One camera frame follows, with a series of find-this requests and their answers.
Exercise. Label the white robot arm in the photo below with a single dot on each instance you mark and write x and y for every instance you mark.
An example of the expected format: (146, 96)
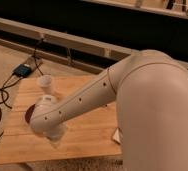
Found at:
(150, 90)

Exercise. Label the wooden board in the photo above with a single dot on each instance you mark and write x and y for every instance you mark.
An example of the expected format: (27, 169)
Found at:
(86, 136)

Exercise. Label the dark purple bowl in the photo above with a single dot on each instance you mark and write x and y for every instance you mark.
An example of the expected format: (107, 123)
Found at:
(29, 113)

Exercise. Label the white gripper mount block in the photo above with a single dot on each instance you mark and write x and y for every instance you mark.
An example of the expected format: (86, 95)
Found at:
(56, 133)

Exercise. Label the clear plastic cup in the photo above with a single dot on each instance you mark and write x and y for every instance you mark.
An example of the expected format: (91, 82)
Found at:
(46, 83)

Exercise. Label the black power adapter box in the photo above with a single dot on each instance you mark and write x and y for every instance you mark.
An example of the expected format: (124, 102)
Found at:
(22, 71)

